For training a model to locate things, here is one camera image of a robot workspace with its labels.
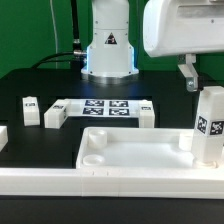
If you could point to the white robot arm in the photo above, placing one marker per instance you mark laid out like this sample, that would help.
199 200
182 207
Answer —
110 56

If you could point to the white desk top tray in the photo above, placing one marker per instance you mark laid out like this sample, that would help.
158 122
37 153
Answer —
119 147

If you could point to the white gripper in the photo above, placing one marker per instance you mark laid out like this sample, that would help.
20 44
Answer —
175 27

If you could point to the white L-shaped obstacle fence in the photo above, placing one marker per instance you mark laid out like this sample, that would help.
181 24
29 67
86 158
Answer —
113 182

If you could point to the white U-shaped marker base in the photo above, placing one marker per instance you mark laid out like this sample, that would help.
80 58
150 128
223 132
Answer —
58 113

